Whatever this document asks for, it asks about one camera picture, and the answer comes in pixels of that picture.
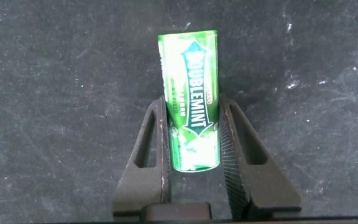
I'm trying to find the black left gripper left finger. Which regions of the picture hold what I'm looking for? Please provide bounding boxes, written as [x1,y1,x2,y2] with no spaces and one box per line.
[112,95,172,222]

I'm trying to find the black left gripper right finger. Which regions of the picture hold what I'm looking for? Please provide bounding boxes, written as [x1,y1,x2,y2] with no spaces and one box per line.
[218,95,303,222]

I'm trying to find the green chewing gum pack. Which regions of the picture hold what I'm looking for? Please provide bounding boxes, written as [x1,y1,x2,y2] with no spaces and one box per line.
[157,29,221,173]

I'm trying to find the black table cloth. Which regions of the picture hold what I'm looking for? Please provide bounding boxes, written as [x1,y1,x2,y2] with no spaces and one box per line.
[0,0,358,224]

